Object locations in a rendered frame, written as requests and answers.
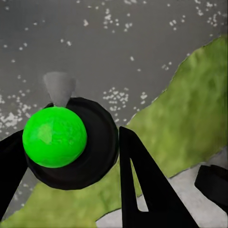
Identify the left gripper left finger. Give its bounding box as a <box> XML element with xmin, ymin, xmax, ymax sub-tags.
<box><xmin>0</xmin><ymin>130</ymin><xmax>28</xmax><ymax>221</ymax></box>

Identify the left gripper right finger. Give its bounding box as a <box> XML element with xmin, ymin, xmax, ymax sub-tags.
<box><xmin>118</xmin><ymin>126</ymin><xmax>199</xmax><ymax>228</ymax></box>

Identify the insectifuge atomizer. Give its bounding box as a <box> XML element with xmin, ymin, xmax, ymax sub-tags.
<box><xmin>22</xmin><ymin>72</ymin><xmax>120</xmax><ymax>190</ymax></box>

